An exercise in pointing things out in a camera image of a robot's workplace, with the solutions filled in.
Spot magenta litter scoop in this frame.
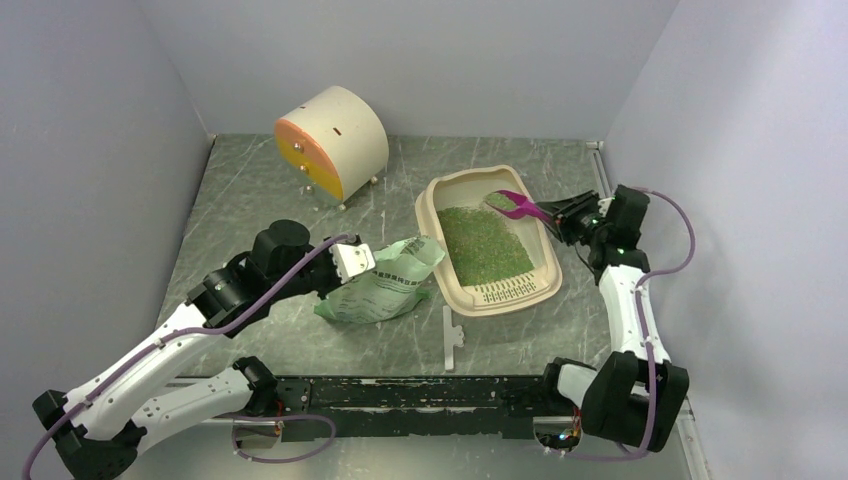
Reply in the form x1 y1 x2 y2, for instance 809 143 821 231
483 190 555 225

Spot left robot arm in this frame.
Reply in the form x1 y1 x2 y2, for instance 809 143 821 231
33 220 375 479

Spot green cat litter bag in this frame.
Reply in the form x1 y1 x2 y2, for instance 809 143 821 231
313 236 446 324

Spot beige litter box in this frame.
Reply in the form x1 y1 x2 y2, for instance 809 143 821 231
415 165 563 317

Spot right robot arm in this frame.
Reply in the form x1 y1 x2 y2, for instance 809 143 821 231
539 185 690 462

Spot green litter pellets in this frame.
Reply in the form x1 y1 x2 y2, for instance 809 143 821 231
437 207 534 287

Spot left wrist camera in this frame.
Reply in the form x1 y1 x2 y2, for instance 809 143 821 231
329 243 376 284

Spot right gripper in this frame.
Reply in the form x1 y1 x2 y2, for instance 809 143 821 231
534 189 609 246

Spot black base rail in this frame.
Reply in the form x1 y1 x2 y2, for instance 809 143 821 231
241 375 577 442

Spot round beige drawer cabinet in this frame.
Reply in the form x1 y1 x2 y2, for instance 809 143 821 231
273 86 389 210

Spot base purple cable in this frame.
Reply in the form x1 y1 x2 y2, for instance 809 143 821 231
230 413 338 465

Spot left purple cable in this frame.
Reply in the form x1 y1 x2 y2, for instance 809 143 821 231
21 232 359 480

